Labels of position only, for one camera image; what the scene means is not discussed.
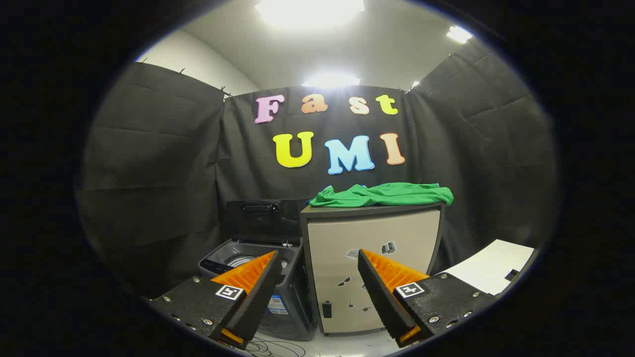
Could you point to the green polo shirt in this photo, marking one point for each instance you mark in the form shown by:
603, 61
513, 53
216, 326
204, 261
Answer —
387, 194

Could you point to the large ceiling light panel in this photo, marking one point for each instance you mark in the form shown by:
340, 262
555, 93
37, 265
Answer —
310, 11

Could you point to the small black object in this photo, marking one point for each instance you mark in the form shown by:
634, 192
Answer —
511, 275

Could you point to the grey washing machine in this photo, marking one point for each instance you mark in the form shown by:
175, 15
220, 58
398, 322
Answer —
297, 297

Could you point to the black backdrop cloth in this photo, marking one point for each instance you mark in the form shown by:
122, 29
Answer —
163, 173

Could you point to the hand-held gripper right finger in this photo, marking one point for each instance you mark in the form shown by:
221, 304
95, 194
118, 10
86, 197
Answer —
382, 297

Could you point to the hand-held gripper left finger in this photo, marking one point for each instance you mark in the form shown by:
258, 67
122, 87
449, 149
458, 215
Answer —
258, 292

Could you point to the beige cabinet with dark top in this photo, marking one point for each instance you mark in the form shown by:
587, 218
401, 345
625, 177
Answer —
337, 233

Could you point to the white sheet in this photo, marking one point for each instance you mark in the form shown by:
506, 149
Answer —
491, 263

